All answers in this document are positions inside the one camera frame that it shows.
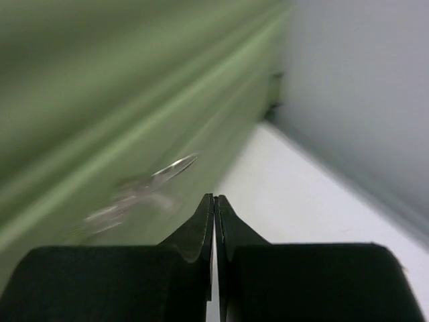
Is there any green suitcase blue lining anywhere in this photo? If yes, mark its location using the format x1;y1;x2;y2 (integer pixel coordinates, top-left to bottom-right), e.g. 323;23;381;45
0;0;292;252

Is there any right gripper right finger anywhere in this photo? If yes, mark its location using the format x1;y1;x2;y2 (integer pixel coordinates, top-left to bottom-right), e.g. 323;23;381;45
214;195;424;321

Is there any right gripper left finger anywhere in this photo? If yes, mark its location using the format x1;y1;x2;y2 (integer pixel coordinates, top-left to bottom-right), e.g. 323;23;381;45
1;194;214;321

